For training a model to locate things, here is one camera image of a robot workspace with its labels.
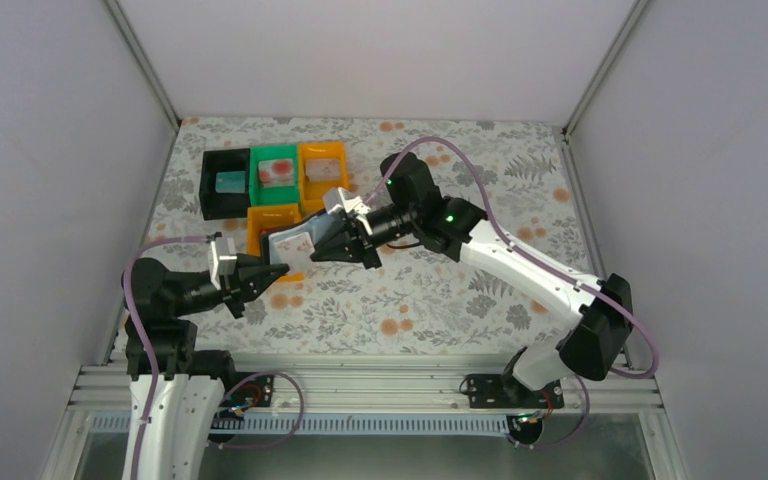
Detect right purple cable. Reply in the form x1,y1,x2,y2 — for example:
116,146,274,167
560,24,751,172
364,136,660,380

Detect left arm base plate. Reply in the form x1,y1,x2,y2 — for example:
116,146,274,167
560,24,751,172
220,375,275,408

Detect far orange storage bin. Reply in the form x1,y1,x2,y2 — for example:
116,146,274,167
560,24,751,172
298,142,350,213

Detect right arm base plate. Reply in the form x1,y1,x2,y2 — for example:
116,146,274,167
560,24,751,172
458,374,565,409

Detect floral table mat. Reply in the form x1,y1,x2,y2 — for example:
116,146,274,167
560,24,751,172
149,117,591,354

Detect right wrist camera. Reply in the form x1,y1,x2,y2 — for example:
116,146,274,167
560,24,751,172
323,187,373,235

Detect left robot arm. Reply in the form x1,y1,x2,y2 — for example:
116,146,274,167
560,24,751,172
122,254,289,479

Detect red patterned card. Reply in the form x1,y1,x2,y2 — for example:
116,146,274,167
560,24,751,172
257,158,297,188

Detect pale card in orange bin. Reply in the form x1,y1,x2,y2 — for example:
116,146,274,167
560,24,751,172
305,158,341,182

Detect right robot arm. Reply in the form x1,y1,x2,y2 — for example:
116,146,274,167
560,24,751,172
311,153,633,390

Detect purple cable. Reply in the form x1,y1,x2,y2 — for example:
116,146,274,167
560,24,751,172
122,235,216,480
364,136,660,380

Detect black storage bin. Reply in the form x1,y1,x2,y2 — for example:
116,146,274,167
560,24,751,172
198,148,251,221

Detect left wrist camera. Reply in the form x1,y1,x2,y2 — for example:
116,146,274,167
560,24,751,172
208,233,237,289

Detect near orange storage bin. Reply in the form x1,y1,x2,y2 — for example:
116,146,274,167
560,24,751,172
246,204,302,263

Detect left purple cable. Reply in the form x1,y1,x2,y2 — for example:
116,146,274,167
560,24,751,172
122,235,216,480

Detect orange storage bin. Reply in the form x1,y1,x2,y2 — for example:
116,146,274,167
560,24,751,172
246,204,302,263
298,142,350,213

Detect teal card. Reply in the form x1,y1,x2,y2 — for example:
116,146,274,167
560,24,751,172
214,171,248,194

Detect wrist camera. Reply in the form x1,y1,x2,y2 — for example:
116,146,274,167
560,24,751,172
323,187,373,235
208,233,237,289

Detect green storage bin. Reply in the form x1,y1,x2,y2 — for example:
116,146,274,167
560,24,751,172
249,144,300,206

